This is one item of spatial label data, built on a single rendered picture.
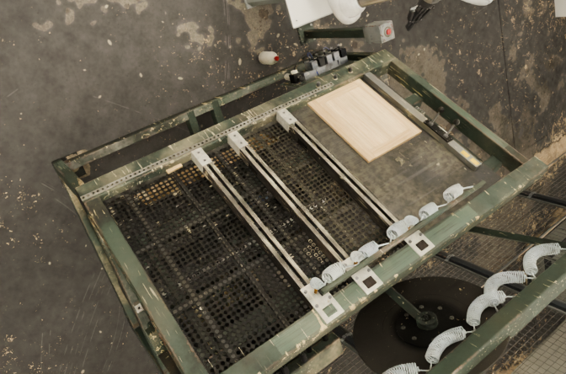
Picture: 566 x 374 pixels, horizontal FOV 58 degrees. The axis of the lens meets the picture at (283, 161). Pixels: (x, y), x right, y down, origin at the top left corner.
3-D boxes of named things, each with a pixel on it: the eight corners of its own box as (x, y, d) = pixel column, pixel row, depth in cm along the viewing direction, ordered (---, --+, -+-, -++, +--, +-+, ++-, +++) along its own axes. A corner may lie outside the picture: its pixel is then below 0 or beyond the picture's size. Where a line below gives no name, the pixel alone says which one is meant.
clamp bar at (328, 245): (239, 137, 299) (239, 107, 281) (378, 293, 241) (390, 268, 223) (224, 144, 295) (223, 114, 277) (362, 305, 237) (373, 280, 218)
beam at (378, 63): (381, 61, 365) (385, 48, 356) (393, 70, 359) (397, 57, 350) (78, 200, 271) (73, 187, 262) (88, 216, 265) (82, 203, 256)
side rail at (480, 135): (392, 70, 359) (397, 57, 350) (522, 173, 305) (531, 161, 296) (387, 73, 356) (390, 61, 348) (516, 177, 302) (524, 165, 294)
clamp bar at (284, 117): (286, 114, 314) (290, 85, 296) (429, 257, 256) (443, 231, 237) (273, 121, 310) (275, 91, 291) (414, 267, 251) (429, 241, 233)
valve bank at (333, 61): (332, 40, 360) (354, 40, 340) (336, 60, 365) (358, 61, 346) (274, 64, 339) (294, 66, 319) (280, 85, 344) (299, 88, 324)
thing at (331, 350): (249, 265, 313) (337, 329, 243) (257, 285, 318) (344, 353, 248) (144, 329, 283) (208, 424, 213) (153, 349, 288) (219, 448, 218)
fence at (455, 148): (368, 76, 344) (370, 71, 340) (479, 168, 297) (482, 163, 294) (363, 78, 341) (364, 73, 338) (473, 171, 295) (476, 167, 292)
